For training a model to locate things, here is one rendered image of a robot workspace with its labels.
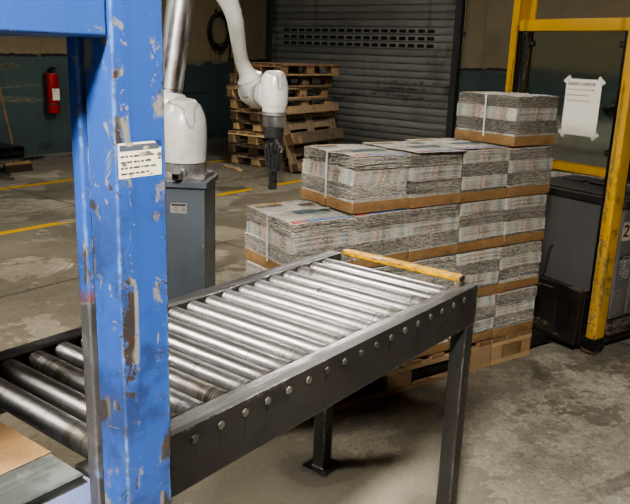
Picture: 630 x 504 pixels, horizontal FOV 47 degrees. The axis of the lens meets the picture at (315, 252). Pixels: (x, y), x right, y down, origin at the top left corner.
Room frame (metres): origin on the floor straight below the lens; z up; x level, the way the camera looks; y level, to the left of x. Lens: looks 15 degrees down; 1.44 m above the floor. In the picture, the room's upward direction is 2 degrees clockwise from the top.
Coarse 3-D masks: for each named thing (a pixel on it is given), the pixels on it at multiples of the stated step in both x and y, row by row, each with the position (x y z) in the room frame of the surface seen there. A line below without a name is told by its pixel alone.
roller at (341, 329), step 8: (224, 296) 1.91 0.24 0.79; (232, 296) 1.89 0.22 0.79; (240, 296) 1.88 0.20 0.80; (248, 296) 1.88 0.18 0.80; (248, 304) 1.85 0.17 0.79; (256, 304) 1.84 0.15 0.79; (264, 304) 1.83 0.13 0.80; (272, 304) 1.82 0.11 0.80; (272, 312) 1.80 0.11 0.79; (280, 312) 1.79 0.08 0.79; (288, 312) 1.78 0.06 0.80; (296, 312) 1.77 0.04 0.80; (304, 312) 1.77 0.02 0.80; (296, 320) 1.75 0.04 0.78; (304, 320) 1.74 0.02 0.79; (312, 320) 1.73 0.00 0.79; (320, 320) 1.72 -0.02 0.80; (328, 320) 1.72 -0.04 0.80; (320, 328) 1.70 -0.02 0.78; (328, 328) 1.69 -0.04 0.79; (336, 328) 1.68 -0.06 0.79; (344, 328) 1.67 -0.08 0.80; (352, 328) 1.67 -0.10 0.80
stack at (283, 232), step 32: (256, 224) 2.88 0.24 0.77; (288, 224) 2.67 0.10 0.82; (320, 224) 2.71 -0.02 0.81; (352, 224) 2.80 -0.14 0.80; (384, 224) 2.90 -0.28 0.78; (416, 224) 3.00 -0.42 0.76; (448, 224) 3.11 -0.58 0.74; (480, 224) 3.22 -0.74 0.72; (288, 256) 2.67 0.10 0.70; (448, 256) 3.11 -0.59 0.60; (480, 256) 3.23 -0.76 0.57; (480, 320) 3.25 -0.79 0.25; (480, 352) 3.26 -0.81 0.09; (384, 384) 2.94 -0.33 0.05; (416, 384) 3.03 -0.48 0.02
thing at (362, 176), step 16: (336, 160) 2.92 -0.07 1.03; (352, 160) 2.84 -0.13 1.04; (368, 160) 2.85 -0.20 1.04; (384, 160) 2.90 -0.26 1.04; (400, 160) 2.95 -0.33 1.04; (336, 176) 2.92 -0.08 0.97; (352, 176) 2.83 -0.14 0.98; (368, 176) 2.86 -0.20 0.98; (384, 176) 2.91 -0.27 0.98; (400, 176) 2.96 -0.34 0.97; (336, 192) 2.91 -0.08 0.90; (352, 192) 2.82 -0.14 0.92; (368, 192) 2.87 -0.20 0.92; (384, 192) 2.91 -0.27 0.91; (400, 192) 2.96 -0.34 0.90
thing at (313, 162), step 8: (328, 144) 3.18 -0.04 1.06; (336, 144) 3.20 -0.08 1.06; (344, 144) 3.21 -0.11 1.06; (352, 144) 3.23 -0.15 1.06; (304, 152) 3.12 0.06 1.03; (312, 152) 3.07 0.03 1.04; (320, 152) 3.02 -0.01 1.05; (304, 160) 3.12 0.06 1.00; (312, 160) 3.07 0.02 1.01; (320, 160) 3.02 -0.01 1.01; (304, 168) 3.11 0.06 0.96; (312, 168) 3.07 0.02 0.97; (320, 168) 3.02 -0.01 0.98; (304, 176) 3.11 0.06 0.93; (312, 176) 3.05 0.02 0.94; (320, 176) 3.01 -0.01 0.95; (304, 184) 3.10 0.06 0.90; (312, 184) 3.05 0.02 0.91; (320, 184) 3.00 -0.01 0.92; (320, 192) 3.01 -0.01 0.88
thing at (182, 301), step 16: (320, 256) 2.31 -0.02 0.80; (336, 256) 2.34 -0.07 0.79; (272, 272) 2.11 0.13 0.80; (208, 288) 1.94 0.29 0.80; (224, 288) 1.94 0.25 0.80; (176, 304) 1.79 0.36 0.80; (64, 336) 1.55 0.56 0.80; (80, 336) 1.56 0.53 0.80; (0, 352) 1.45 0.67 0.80; (16, 352) 1.45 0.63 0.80; (32, 352) 1.46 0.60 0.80; (48, 352) 1.49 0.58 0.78
